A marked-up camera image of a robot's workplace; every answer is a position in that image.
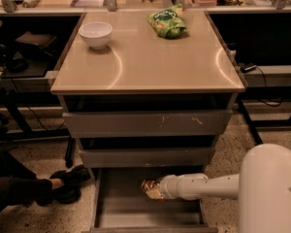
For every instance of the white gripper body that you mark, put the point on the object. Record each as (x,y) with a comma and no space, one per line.
(169,186)

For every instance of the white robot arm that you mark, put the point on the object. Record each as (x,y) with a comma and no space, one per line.
(262,189)

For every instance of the grey middle drawer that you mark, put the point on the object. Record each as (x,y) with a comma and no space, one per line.
(146,157)

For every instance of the grey top drawer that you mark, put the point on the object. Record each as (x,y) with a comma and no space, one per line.
(147,124)

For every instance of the grey open bottom drawer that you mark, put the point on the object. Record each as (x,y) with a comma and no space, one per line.
(120,205)

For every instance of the grey drawer cabinet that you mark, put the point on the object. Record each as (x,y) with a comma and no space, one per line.
(139,71)

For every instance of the black table leg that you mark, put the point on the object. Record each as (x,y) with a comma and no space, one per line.
(254,133)

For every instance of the black shoe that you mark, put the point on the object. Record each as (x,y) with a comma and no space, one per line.
(70,191)

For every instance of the black power adapter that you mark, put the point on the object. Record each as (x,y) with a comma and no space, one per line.
(247,67)

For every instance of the green chip bag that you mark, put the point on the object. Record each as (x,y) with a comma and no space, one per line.
(168,23)

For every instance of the person's legs in black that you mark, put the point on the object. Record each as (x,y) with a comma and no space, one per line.
(19,185)

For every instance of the white ceramic bowl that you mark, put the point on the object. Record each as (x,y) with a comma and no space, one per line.
(96,34)

